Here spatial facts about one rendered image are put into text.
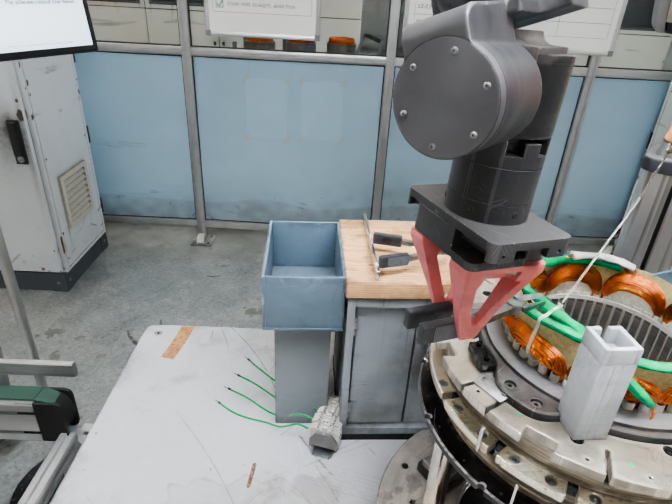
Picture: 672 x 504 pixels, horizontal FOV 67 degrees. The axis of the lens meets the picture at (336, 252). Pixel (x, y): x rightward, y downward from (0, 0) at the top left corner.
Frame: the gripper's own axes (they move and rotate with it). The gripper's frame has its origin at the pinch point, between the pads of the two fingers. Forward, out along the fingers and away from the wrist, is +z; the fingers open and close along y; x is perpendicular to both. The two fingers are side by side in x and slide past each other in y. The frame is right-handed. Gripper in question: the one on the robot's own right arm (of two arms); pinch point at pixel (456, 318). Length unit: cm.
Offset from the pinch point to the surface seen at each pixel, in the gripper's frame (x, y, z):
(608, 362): 7.4, 7.8, -0.3
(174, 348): -16, -53, 40
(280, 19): 54, -224, -8
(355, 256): 6.1, -29.1, 10.5
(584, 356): 7.6, 5.9, 0.7
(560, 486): 6.7, 8.8, 11.1
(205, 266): 17, -217, 116
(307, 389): 0.6, -28.1, 32.2
